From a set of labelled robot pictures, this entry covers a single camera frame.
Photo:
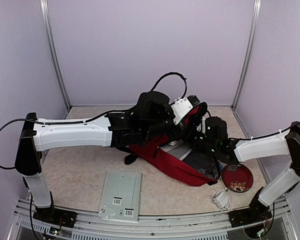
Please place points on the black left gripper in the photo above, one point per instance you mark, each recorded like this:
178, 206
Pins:
175, 134

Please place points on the aluminium frame right post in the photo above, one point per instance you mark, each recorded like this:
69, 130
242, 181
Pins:
248, 54

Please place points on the aluminium frame left post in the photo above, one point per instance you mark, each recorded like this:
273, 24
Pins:
44, 6

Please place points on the aluminium front rail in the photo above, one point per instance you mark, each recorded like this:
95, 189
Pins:
206, 226

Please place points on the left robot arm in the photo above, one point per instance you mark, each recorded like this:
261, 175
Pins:
153, 115

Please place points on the white charger with cable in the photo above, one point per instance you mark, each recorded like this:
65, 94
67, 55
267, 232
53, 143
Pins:
222, 201

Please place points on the aluminium frame post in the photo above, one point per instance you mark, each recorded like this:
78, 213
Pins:
248, 54
44, 6

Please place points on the red student backpack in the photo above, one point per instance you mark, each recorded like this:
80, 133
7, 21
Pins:
170, 165

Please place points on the dark blue heights book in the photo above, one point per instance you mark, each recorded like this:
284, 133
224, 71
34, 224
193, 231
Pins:
197, 161

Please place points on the grey barcode book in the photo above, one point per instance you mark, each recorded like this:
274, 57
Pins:
120, 200

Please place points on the rose cover white book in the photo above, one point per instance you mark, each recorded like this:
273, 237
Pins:
177, 149

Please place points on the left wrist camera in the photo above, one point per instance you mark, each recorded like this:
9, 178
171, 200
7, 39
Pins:
182, 106

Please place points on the red floral plate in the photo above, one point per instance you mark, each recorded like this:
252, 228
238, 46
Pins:
237, 178

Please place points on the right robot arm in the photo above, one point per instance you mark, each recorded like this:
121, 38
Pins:
215, 142

